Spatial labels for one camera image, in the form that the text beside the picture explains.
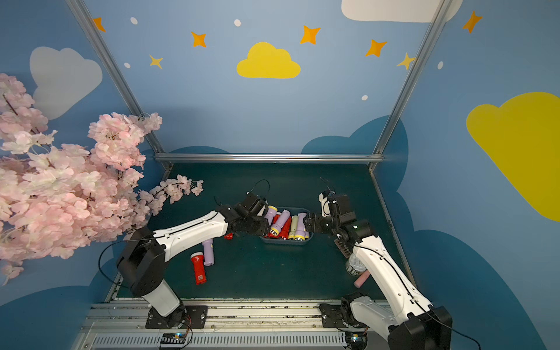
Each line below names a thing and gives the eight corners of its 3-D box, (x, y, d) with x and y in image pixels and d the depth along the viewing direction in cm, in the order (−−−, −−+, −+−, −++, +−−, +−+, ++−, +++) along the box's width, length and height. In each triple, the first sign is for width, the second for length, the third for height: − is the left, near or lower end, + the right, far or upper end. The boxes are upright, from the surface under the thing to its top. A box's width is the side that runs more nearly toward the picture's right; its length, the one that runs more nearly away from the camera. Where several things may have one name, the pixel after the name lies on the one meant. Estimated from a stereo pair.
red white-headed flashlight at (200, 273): (198, 285, 83) (195, 282, 79) (193, 258, 89) (190, 254, 86) (208, 281, 84) (206, 278, 81) (203, 254, 91) (200, 250, 87)
